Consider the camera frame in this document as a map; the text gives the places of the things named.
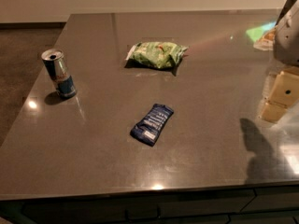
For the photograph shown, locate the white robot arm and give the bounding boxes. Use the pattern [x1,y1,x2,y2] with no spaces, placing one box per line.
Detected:
[259,0,299,123]

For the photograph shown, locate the silver blue energy drink can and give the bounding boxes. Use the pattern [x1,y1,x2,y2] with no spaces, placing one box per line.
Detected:
[41,49,77,99]

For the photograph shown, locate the green yellow snack bag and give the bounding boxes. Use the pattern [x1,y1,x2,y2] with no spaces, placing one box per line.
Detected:
[246,21,277,51]

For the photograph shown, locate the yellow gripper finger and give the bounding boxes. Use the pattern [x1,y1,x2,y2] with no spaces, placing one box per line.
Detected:
[259,66,299,123]

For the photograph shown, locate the green jalapeno chip bag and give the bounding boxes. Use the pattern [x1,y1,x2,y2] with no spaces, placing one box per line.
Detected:
[126,42,188,70]

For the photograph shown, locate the dark blue snack packet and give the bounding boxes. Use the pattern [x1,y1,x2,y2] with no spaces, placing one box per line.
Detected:
[130,104,174,147]

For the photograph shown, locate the dark cabinet drawers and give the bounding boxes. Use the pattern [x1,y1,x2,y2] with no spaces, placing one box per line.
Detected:
[0,186,299,224]

